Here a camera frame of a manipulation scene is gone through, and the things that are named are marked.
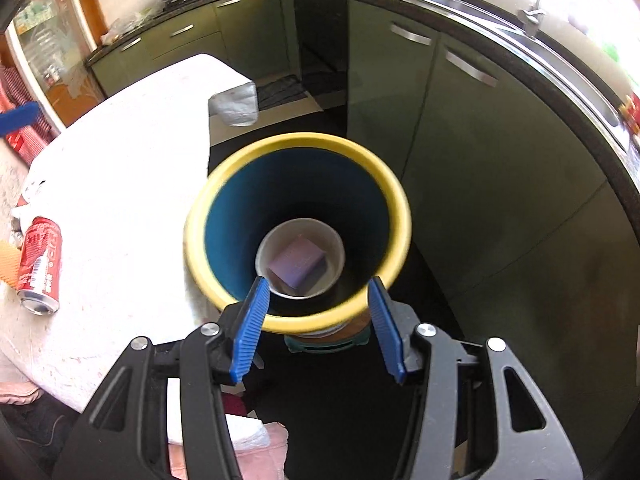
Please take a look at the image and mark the green lower kitchen cabinets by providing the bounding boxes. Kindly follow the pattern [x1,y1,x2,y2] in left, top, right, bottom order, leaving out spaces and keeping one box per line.
[85,0,640,411]

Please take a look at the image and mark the wooden glass door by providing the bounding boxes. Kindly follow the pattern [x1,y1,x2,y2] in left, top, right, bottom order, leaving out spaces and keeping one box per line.
[0,0,107,128]

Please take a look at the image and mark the tall steel kitchen faucet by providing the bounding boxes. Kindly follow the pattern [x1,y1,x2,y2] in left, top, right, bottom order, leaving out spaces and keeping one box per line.
[517,0,546,38]

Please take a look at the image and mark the red checkered apron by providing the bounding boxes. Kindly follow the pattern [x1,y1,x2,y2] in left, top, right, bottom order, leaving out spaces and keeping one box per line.
[0,64,62,163]

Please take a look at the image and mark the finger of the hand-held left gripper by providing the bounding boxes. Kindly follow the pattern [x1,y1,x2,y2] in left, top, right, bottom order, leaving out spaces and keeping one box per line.
[0,101,41,137]

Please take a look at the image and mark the red soda can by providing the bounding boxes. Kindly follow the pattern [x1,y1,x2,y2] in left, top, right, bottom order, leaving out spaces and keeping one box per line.
[16,216,63,316]

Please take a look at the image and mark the black bin with yellow rim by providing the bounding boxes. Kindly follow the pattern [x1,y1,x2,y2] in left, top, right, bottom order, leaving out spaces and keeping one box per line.
[184,132,413,337]

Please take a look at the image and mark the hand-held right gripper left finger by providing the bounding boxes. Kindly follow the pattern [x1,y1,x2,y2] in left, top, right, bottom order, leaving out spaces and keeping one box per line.
[52,276,273,480]

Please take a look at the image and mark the striped floor mat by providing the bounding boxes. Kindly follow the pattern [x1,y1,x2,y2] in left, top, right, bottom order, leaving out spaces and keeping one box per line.
[256,75,308,111]

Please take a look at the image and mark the teal plastic stool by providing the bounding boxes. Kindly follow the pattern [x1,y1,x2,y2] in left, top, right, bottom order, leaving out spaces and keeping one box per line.
[284,332,372,356]

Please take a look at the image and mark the orange mesh sponge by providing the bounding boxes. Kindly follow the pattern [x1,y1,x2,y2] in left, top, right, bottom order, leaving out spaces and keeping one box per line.
[0,240,23,288]

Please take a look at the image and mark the clear plastic bag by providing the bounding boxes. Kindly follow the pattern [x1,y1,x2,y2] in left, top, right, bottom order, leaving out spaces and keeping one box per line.
[102,10,156,46]

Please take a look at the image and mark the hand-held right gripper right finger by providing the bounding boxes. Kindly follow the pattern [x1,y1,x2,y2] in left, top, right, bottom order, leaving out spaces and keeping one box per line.
[367,276,586,480]

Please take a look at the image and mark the white paper cup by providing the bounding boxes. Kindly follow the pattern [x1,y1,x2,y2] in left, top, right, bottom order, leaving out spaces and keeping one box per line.
[255,217,346,301]

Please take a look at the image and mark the small purple box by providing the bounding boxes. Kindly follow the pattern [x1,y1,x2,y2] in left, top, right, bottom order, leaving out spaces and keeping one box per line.
[267,240,328,291]

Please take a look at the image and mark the person's dark trousers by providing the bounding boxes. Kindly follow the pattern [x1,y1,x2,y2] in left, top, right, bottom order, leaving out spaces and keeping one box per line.
[0,395,96,480]

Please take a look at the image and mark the black built-in appliance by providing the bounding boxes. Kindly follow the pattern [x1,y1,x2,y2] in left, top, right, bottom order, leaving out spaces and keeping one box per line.
[292,0,348,111]

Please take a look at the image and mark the white floral tablecloth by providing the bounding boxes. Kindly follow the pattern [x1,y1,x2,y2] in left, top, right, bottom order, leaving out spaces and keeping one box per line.
[0,53,260,446]

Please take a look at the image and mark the person's pink jacket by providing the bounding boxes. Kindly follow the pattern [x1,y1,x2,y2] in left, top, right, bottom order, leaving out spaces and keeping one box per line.
[0,380,291,480]

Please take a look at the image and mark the red and white milk carton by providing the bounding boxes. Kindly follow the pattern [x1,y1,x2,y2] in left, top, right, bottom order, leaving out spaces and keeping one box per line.
[15,179,48,211]

